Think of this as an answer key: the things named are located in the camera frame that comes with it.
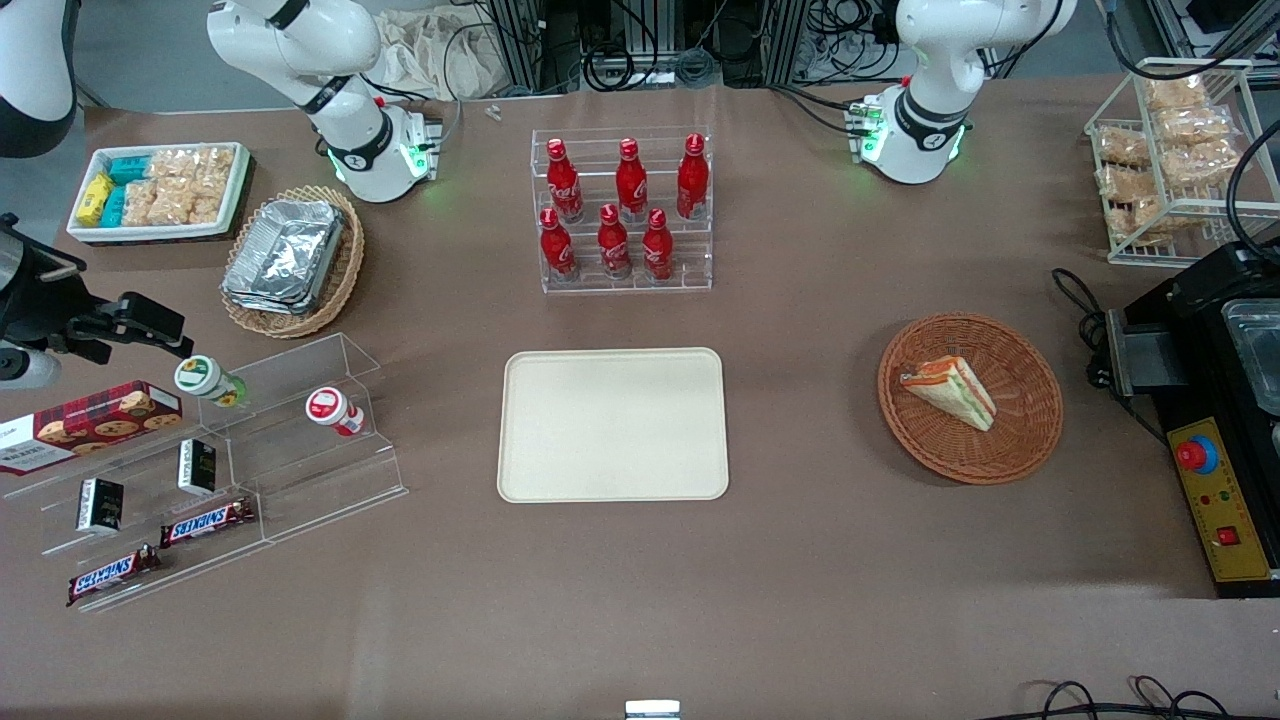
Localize round brown wicker basket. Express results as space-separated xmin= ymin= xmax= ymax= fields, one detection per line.
xmin=877 ymin=313 xmax=1065 ymax=486

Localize Snickers bar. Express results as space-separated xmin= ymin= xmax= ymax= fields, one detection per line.
xmin=160 ymin=497 xmax=257 ymax=548
xmin=67 ymin=545 xmax=162 ymax=607

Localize black machine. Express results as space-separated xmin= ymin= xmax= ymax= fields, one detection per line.
xmin=1105 ymin=240 xmax=1280 ymax=599

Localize stack of foil trays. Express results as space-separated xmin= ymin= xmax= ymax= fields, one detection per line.
xmin=222 ymin=198 xmax=347 ymax=317

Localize clear plastic container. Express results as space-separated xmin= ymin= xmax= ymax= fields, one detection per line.
xmin=1220 ymin=298 xmax=1280 ymax=417

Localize triangular sandwich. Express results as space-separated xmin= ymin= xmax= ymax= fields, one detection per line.
xmin=898 ymin=356 xmax=998 ymax=433

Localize red cookie box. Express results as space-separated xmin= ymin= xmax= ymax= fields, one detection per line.
xmin=0 ymin=380 xmax=184 ymax=477

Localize clear fried snack packet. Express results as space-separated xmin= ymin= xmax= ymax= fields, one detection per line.
xmin=1096 ymin=127 xmax=1152 ymax=167
xmin=1108 ymin=196 xmax=1201 ymax=247
xmin=1155 ymin=105 xmax=1237 ymax=147
xmin=1099 ymin=164 xmax=1161 ymax=203
xmin=1165 ymin=140 xmax=1247 ymax=188
xmin=1144 ymin=77 xmax=1208 ymax=112

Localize red cola bottle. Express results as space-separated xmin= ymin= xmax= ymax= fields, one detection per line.
xmin=546 ymin=138 xmax=585 ymax=223
xmin=676 ymin=133 xmax=710 ymax=221
xmin=641 ymin=208 xmax=675 ymax=282
xmin=597 ymin=203 xmax=633 ymax=280
xmin=614 ymin=138 xmax=649 ymax=223
xmin=539 ymin=207 xmax=578 ymax=282

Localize beige plastic tray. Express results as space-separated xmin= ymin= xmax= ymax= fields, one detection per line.
xmin=497 ymin=347 xmax=730 ymax=503

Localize clear acrylic bottle rack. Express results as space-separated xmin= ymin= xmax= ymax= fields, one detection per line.
xmin=530 ymin=125 xmax=714 ymax=294

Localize grey cylinder end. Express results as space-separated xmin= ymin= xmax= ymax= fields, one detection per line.
xmin=0 ymin=345 xmax=63 ymax=391

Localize yellow snack box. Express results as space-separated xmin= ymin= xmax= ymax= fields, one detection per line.
xmin=77 ymin=173 xmax=115 ymax=227

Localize beige cloth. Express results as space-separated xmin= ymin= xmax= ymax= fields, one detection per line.
xmin=372 ymin=8 xmax=503 ymax=102

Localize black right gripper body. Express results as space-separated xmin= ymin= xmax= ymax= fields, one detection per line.
xmin=0 ymin=215 xmax=117 ymax=366

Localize red lid cup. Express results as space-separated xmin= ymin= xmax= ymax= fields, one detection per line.
xmin=305 ymin=386 xmax=366 ymax=437

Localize black floor cables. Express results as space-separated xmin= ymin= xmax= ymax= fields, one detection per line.
xmin=1000 ymin=675 xmax=1280 ymax=720

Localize green lid cup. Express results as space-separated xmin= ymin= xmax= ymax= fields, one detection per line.
xmin=174 ymin=355 xmax=248 ymax=408

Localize white rectangular bin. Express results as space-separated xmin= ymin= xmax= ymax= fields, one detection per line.
xmin=66 ymin=142 xmax=251 ymax=244

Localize black power cable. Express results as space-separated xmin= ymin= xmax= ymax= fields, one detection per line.
xmin=1051 ymin=267 xmax=1169 ymax=443

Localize clear acrylic stepped shelf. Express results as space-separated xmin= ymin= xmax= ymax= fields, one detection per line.
xmin=0 ymin=332 xmax=409 ymax=613

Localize aluminium frame with cables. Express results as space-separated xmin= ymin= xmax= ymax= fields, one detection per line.
xmin=485 ymin=0 xmax=901 ymax=91

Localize oval light wicker basket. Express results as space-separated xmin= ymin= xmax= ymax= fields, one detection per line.
xmin=220 ymin=185 xmax=365 ymax=339

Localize white wire rack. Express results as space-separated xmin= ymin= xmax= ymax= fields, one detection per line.
xmin=1085 ymin=57 xmax=1280 ymax=267

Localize small black box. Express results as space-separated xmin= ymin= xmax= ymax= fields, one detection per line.
xmin=77 ymin=478 xmax=125 ymax=535
xmin=178 ymin=438 xmax=218 ymax=497

